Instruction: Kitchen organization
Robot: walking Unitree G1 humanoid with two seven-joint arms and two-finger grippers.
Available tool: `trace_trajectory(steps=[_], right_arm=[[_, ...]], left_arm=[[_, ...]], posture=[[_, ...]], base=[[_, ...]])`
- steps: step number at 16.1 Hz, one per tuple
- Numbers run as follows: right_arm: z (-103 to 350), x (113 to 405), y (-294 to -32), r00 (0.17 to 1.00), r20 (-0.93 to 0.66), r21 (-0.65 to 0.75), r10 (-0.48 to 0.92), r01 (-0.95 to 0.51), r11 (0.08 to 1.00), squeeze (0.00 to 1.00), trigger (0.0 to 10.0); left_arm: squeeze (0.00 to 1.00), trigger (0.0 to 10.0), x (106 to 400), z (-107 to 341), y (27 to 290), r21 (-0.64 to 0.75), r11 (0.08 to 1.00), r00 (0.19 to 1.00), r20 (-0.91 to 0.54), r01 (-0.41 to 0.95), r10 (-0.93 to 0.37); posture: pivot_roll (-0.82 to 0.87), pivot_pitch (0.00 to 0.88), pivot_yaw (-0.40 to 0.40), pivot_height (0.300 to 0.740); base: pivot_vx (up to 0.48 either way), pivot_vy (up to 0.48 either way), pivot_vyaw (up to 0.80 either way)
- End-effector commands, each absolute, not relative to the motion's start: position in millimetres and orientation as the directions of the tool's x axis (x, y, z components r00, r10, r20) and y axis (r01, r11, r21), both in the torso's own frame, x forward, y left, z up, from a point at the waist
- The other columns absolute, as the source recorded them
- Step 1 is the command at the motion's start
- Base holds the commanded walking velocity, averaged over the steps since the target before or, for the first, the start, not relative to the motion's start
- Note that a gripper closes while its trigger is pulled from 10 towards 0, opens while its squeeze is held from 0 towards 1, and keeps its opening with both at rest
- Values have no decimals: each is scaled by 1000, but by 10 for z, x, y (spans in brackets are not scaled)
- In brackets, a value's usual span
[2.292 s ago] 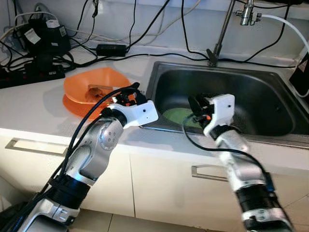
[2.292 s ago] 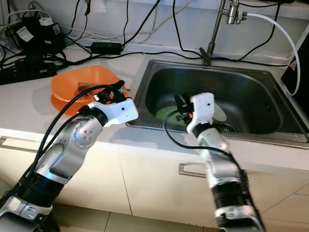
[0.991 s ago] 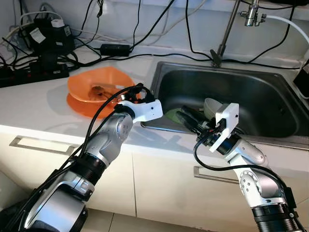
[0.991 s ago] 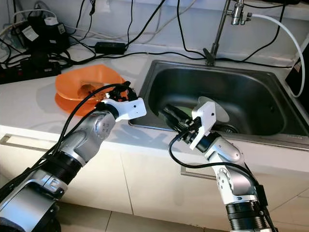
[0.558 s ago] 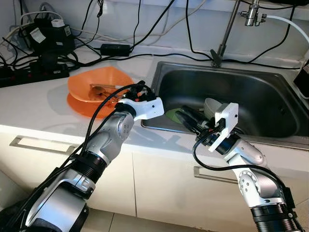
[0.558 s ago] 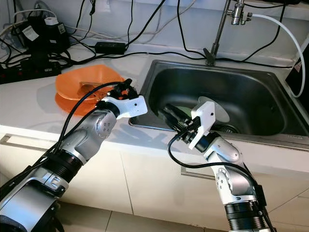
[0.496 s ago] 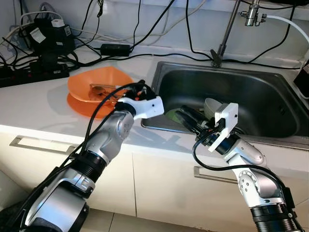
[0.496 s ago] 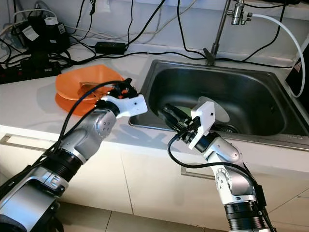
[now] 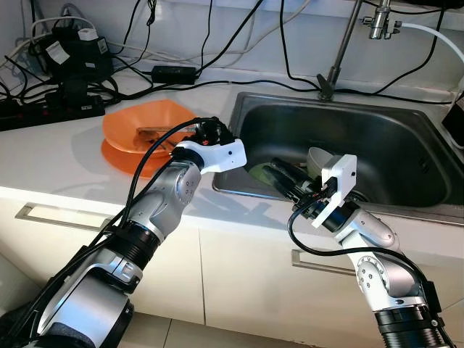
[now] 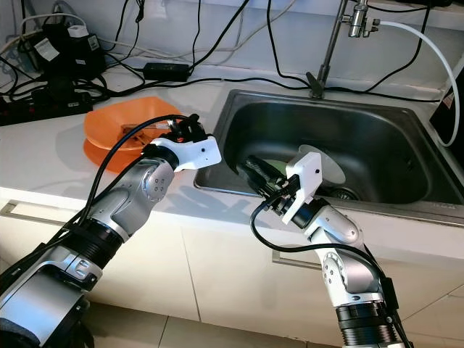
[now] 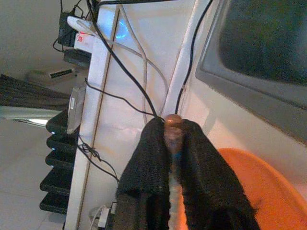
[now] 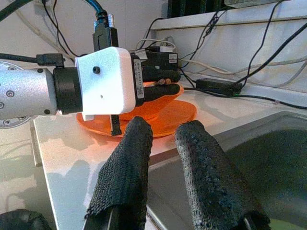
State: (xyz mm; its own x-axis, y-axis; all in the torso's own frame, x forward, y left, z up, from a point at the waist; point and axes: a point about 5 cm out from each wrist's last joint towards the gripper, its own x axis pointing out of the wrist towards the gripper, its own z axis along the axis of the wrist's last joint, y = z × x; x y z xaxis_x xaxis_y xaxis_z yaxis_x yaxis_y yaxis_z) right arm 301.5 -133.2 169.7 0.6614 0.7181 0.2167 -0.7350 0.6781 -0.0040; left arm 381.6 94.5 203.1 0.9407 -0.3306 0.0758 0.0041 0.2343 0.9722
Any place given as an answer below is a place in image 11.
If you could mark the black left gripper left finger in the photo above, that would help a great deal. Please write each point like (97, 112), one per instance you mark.
(144, 167)

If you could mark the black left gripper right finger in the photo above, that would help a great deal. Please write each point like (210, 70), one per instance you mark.
(208, 179)

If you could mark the brown utensil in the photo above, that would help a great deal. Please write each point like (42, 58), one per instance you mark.
(173, 121)

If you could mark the orange plate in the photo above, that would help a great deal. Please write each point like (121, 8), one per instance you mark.
(275, 191)

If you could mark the stainless steel kitchen sink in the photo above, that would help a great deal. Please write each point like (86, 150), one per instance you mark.
(263, 43)

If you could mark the white plug adapter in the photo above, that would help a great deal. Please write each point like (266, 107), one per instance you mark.
(104, 215)

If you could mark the black stepped rack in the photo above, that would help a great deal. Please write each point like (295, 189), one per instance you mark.
(60, 167)

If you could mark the dark grey box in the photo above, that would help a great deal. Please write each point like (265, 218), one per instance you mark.
(76, 58)

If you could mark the black power adapter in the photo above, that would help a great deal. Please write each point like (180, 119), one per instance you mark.
(66, 33)

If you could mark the white power strip red switch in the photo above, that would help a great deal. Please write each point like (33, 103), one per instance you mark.
(90, 44)

